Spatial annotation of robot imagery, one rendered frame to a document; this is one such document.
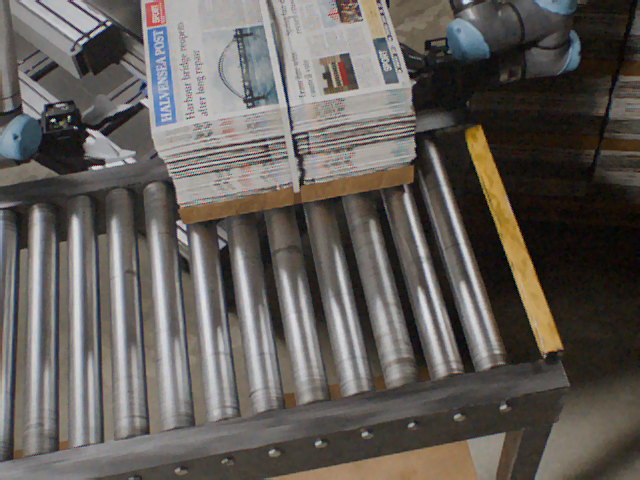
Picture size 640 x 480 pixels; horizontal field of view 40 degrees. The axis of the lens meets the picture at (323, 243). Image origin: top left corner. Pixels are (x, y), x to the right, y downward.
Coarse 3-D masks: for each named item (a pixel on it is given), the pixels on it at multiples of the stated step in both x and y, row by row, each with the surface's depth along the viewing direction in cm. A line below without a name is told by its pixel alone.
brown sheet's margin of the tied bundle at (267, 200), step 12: (264, 192) 138; (276, 192) 139; (204, 204) 138; (216, 204) 138; (228, 204) 139; (240, 204) 139; (252, 204) 140; (264, 204) 141; (276, 204) 141; (180, 216) 139; (192, 216) 140; (204, 216) 140; (216, 216) 141
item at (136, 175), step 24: (432, 120) 151; (456, 120) 151; (456, 144) 154; (120, 168) 150; (144, 168) 150; (456, 168) 159; (0, 192) 149; (24, 192) 149; (48, 192) 148; (72, 192) 148; (96, 192) 148; (24, 216) 150; (144, 216) 155; (24, 240) 155
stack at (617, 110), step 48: (576, 0) 166; (624, 0) 164; (624, 48) 177; (480, 96) 190; (528, 96) 188; (576, 96) 186; (624, 96) 184; (480, 192) 218; (528, 192) 216; (576, 192) 213; (624, 192) 210; (528, 240) 231; (576, 240) 228; (624, 240) 227
